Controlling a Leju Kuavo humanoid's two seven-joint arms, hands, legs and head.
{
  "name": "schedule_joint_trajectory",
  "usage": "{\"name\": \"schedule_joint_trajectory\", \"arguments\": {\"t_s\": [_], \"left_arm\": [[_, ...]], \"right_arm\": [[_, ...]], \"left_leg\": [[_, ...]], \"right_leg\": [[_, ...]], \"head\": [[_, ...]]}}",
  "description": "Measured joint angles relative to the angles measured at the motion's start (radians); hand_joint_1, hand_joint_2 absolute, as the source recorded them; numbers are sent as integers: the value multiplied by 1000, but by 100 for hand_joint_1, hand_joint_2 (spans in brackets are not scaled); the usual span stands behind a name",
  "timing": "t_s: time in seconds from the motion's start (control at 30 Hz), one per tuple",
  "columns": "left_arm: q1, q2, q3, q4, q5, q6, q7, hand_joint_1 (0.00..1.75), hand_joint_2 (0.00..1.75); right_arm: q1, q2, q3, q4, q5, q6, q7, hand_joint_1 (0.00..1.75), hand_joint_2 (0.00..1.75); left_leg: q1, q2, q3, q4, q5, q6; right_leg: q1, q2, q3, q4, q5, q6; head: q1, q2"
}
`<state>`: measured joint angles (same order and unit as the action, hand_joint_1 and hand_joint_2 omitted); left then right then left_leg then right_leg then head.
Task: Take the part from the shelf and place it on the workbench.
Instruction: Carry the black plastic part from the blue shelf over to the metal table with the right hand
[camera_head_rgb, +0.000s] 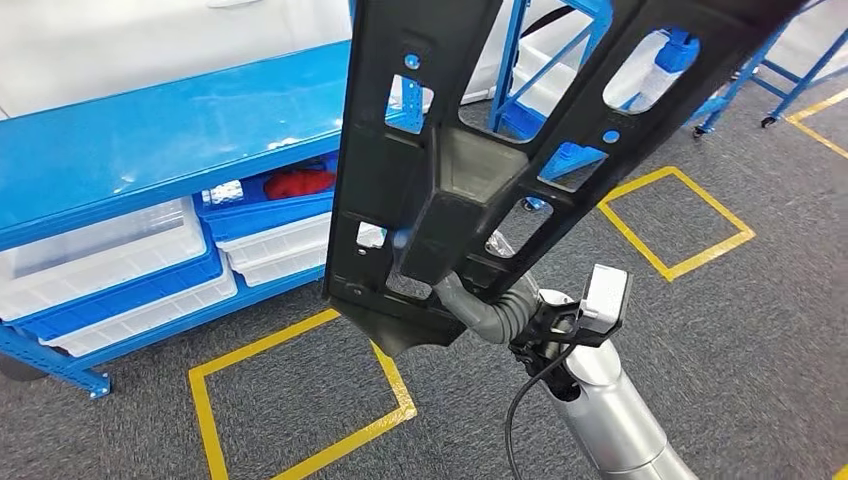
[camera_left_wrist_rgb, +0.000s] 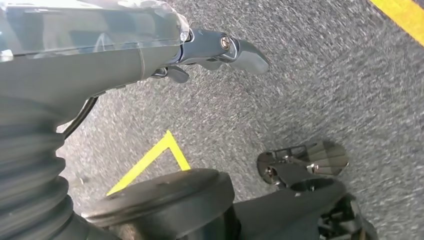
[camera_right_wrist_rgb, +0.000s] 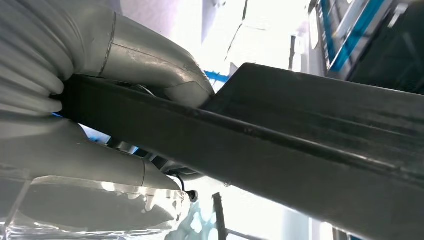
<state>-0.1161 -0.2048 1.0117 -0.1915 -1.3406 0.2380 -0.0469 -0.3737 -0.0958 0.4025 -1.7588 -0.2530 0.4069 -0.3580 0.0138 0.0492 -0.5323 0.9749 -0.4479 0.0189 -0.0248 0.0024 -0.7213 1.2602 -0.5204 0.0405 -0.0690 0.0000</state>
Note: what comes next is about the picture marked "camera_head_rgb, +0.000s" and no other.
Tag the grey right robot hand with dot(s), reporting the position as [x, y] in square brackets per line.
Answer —
[500, 246]

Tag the red object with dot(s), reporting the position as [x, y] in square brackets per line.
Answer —
[298, 184]

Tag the blue metal shelf rack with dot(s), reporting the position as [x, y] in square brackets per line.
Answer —
[509, 66]
[166, 132]

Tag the white car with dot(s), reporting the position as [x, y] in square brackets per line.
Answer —
[132, 40]

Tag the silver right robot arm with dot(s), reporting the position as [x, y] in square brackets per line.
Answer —
[616, 411]

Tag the white plastic tray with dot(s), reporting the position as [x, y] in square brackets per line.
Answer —
[278, 242]
[629, 76]
[146, 318]
[99, 265]
[285, 268]

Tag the clear plastic bag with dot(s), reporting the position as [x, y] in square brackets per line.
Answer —
[222, 192]

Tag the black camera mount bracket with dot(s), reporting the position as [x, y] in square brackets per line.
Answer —
[550, 324]

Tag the yellow floor tape square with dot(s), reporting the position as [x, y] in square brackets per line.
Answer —
[265, 343]
[712, 256]

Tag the black plastic plate frame part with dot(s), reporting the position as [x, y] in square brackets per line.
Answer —
[361, 166]

